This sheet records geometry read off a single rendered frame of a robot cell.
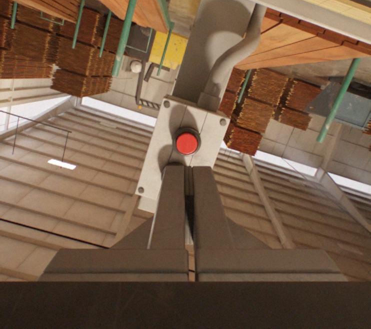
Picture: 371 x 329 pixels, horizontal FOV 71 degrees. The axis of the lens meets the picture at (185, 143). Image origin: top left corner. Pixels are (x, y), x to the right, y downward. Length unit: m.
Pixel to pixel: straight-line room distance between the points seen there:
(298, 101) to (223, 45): 9.87
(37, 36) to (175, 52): 5.25
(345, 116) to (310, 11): 6.64
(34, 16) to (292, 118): 9.31
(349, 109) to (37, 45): 9.40
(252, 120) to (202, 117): 9.48
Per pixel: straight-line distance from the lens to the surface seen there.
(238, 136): 9.66
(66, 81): 10.05
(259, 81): 9.55
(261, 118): 9.75
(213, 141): 0.27
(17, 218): 11.46
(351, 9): 0.34
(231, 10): 0.33
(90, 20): 9.84
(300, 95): 10.17
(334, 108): 2.21
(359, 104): 7.10
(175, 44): 6.79
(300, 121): 10.28
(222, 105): 9.40
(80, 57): 9.89
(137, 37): 6.80
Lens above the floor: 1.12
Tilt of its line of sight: 14 degrees up
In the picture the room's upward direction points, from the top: 162 degrees counter-clockwise
